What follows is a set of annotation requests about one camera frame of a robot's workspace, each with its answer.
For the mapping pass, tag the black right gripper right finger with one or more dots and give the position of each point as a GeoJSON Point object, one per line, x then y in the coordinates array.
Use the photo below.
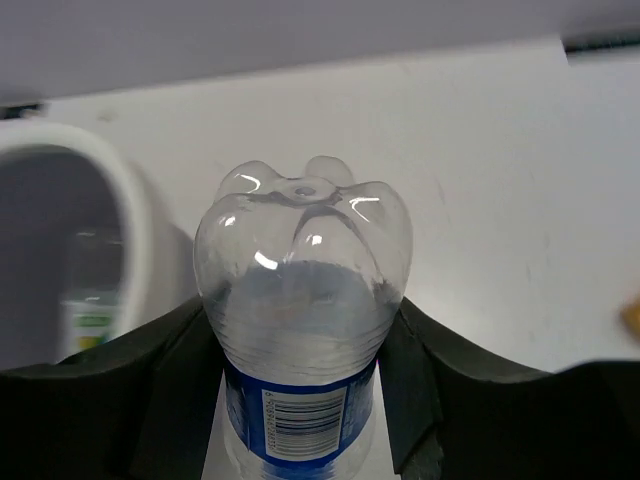
{"type": "Point", "coordinates": [455, 410]}

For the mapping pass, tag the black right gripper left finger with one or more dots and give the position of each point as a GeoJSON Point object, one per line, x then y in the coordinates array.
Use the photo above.
{"type": "Point", "coordinates": [138, 407]}

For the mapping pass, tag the blue label water bottle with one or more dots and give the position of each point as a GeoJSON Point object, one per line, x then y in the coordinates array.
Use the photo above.
{"type": "Point", "coordinates": [301, 278]}

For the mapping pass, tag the green label water bottle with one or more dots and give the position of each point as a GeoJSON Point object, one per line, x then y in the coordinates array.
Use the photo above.
{"type": "Point", "coordinates": [90, 302]}

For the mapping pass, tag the white plastic bin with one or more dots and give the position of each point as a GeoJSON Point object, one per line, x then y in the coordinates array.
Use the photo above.
{"type": "Point", "coordinates": [55, 181]}

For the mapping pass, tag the orange juice bottle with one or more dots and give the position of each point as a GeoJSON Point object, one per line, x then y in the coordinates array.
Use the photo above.
{"type": "Point", "coordinates": [630, 316]}

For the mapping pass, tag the black XDOF sticker left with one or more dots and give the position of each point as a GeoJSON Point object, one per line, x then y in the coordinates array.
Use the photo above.
{"type": "Point", "coordinates": [21, 111]}

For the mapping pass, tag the black xdof sticker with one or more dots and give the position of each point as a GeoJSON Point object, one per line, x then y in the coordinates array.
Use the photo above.
{"type": "Point", "coordinates": [588, 45]}
{"type": "Point", "coordinates": [21, 111]}

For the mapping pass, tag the black XDOF sticker right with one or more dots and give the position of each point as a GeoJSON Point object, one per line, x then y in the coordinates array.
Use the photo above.
{"type": "Point", "coordinates": [588, 45]}

